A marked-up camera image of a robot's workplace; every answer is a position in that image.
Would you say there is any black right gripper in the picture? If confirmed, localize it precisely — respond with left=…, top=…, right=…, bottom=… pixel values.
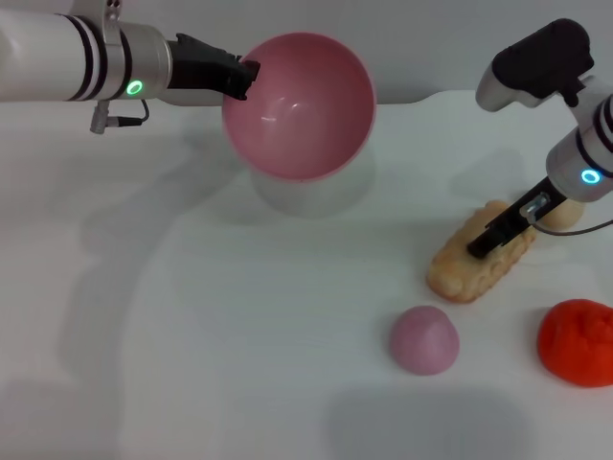
left=466, top=175, right=566, bottom=261

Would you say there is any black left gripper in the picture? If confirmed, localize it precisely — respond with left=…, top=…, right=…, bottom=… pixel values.
left=167, top=32, right=262, bottom=102

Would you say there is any orange striped long bread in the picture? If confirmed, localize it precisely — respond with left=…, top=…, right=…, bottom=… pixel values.
left=427, top=200, right=537, bottom=304

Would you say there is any left arm connector cable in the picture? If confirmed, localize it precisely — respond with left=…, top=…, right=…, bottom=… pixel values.
left=89, top=98, right=150, bottom=135

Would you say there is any pink plastic bowl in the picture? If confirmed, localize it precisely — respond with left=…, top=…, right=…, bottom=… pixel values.
left=221, top=32, right=378, bottom=184

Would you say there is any beige round bun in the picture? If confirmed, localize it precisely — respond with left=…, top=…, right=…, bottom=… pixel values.
left=540, top=198, right=584, bottom=230

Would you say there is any right arm connector cable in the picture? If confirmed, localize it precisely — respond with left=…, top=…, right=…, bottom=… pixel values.
left=519, top=191, right=613, bottom=238

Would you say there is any pink round bun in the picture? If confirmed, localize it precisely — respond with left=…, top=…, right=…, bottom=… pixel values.
left=388, top=305, right=461, bottom=377

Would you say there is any arm connector cable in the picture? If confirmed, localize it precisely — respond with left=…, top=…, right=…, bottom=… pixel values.
left=89, top=98, right=150, bottom=135
left=519, top=191, right=613, bottom=238

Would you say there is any orange-red round bun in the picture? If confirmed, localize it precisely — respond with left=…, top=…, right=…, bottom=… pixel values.
left=536, top=298, right=613, bottom=388

